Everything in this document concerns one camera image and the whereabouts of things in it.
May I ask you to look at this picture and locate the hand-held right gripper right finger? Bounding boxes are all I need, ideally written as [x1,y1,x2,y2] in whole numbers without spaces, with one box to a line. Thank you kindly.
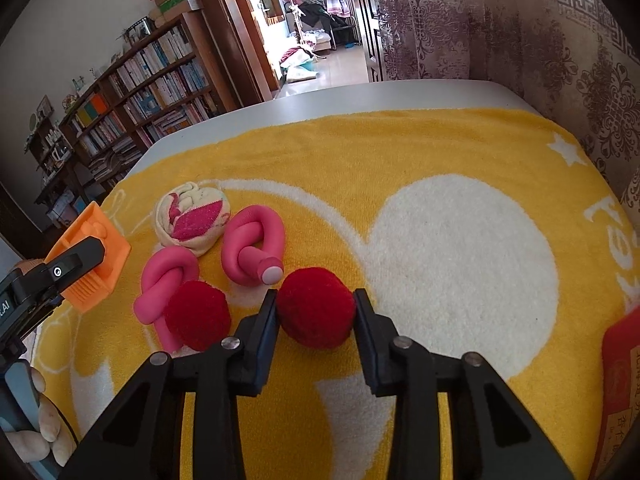
[352,287,576,480]

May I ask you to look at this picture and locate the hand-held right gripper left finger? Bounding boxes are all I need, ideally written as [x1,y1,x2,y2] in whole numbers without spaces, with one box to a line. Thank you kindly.
[72,289,281,480]

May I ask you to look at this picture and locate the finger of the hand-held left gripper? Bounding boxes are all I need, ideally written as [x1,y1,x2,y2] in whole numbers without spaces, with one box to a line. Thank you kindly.
[44,237,107,295]

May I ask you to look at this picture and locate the orange plastic basket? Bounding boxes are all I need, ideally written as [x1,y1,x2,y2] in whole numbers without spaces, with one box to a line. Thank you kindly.
[44,201,132,313]

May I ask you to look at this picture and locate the red pompom ball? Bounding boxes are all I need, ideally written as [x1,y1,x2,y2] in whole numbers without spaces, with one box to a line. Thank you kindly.
[165,281,232,352]
[276,267,357,350]

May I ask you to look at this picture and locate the red cardboard box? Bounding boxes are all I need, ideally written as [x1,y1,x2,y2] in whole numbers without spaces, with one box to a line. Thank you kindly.
[590,305,640,480]

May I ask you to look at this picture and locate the person's left hand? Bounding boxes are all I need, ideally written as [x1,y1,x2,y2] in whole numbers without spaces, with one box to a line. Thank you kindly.
[7,364,77,467]

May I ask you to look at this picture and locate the pink foam hair curler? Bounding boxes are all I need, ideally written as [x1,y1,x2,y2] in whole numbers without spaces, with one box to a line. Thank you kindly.
[132,246,201,353]
[221,205,287,287]

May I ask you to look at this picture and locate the wooden desk with shelf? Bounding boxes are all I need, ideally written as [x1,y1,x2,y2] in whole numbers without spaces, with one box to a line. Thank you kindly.
[22,110,101,221]

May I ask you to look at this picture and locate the pink white sock ball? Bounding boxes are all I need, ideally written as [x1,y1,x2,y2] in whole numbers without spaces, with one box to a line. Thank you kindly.
[154,180,233,258]

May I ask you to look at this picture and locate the rows of shelved books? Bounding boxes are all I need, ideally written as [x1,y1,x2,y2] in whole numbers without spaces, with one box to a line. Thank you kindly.
[67,25,221,181]

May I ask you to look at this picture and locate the yellow white printed towel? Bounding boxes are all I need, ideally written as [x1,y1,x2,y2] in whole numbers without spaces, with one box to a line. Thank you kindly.
[30,107,640,480]

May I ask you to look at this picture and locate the wooden bookcase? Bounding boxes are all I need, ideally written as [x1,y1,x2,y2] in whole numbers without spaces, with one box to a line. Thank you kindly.
[57,12,238,186]

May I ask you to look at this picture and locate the dark wooden door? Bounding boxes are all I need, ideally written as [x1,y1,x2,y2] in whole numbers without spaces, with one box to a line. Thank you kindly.
[350,0,386,83]

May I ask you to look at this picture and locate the white coat stand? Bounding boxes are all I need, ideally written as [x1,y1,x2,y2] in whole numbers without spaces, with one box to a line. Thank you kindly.
[282,0,311,51]

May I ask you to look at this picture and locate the pile of dark clothes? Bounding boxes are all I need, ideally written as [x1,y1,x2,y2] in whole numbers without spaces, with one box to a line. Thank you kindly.
[302,0,351,31]

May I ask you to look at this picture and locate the patterned purple beige curtain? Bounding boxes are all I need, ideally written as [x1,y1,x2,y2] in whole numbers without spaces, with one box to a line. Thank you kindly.
[367,0,640,221]

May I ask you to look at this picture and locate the picture frame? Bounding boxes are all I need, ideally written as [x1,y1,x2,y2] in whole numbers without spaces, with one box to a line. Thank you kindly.
[125,17,153,40]

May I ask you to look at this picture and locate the wooden door frame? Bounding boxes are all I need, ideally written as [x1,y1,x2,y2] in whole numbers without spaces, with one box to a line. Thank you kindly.
[185,0,281,108]

